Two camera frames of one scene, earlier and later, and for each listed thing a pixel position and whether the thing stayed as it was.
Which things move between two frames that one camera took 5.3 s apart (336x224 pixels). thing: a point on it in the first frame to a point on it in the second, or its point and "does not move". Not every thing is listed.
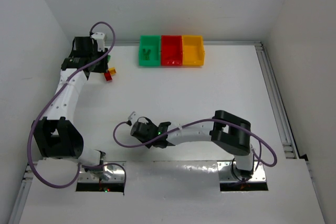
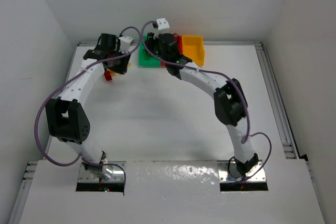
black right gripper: [140, 128] to [151, 44]
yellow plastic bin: [193, 52] does not move
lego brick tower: [108, 75] does not move
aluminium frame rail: [283, 131] does not move
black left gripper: [102, 64] to [118, 65]
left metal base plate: [114, 172] does not move
